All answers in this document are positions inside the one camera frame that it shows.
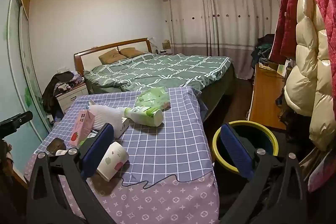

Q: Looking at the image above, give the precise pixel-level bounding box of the yellow rimmed trash bin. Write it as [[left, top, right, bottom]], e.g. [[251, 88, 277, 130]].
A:
[[212, 121, 279, 195]]

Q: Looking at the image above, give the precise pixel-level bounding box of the pink white curtain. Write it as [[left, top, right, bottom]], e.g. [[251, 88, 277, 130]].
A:
[[157, 0, 276, 80]]

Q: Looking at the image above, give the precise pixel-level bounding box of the wooden bed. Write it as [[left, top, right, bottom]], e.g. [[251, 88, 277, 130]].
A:
[[74, 38, 235, 119]]

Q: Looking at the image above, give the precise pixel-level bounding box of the cream puffer jacket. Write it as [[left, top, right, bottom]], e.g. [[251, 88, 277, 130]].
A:
[[283, 0, 334, 151]]

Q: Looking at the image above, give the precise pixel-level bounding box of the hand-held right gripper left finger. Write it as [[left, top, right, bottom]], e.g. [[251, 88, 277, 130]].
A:
[[26, 123, 116, 224]]

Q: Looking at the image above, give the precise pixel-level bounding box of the blue checked purple cloth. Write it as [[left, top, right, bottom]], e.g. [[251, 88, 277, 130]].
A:
[[24, 87, 220, 224]]

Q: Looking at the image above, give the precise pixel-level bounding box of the pink strawberry milk carton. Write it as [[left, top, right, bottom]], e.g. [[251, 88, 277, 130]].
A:
[[69, 109, 95, 148]]

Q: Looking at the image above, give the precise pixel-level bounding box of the light green plastic bag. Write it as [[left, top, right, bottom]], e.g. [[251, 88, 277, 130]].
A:
[[135, 87, 171, 111]]

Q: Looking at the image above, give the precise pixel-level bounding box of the pink plastic bag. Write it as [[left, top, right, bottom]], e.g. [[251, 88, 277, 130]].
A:
[[307, 151, 336, 193]]

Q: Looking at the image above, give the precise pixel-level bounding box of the pile of colourful clothes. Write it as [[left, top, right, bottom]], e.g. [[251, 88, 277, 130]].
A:
[[56, 74, 85, 92]]

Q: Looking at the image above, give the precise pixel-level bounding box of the white paper cup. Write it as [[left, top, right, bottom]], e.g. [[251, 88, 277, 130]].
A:
[[97, 141, 129, 182]]

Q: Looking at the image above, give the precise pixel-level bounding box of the white nightstand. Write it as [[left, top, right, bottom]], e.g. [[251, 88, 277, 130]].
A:
[[56, 82, 88, 113]]

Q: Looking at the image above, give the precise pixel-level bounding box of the thin black cable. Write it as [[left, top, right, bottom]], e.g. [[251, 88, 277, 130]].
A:
[[121, 171, 213, 189]]

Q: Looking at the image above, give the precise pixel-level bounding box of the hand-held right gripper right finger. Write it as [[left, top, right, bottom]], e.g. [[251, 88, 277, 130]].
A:
[[220, 123, 307, 224]]

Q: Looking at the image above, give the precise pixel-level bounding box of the sliding door wardrobe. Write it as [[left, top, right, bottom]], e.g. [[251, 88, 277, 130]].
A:
[[0, 0, 51, 174]]

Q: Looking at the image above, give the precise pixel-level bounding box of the wooden desk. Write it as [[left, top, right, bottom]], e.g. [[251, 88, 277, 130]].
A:
[[248, 64, 288, 131]]

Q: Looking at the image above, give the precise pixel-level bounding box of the pile of dark clothes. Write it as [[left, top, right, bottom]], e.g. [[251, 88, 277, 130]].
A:
[[251, 34, 276, 69]]

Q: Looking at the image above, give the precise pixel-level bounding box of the white green plastic bottle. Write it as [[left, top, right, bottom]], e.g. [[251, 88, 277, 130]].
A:
[[119, 106, 164, 127]]

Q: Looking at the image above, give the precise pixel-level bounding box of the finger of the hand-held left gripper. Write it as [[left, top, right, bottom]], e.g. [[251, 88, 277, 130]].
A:
[[0, 111, 33, 139]]

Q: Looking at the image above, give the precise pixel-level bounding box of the white pudding cup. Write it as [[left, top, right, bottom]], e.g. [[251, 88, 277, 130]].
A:
[[46, 138, 67, 157]]

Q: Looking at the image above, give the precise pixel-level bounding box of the brown pillow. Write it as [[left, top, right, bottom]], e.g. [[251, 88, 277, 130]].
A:
[[99, 51, 127, 65], [120, 47, 145, 59]]

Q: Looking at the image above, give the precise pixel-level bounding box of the green checked duvet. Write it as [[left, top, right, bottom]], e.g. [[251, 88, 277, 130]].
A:
[[84, 53, 231, 94]]

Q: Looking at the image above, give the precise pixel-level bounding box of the dark jacket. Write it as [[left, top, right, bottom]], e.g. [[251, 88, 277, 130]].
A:
[[42, 71, 75, 115]]

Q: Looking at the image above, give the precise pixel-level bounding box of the beige cardboard box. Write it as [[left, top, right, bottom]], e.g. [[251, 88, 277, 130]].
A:
[[114, 117, 130, 139]]

